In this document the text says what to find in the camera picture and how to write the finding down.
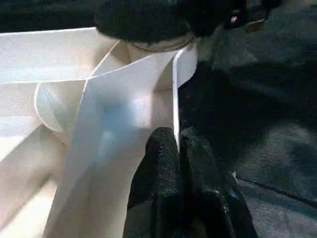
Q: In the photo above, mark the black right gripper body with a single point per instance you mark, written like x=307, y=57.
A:
x=247, y=12

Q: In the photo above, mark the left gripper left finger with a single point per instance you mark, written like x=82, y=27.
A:
x=158, y=178

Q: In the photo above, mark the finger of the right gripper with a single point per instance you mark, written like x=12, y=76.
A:
x=148, y=19

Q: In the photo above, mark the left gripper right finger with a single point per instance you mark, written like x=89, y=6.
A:
x=210, y=203

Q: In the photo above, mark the white plastic table leg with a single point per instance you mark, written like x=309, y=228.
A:
x=158, y=47

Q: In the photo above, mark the white plastic table top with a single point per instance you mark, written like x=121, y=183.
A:
x=37, y=62

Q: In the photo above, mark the black work mat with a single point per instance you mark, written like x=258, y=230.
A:
x=247, y=99

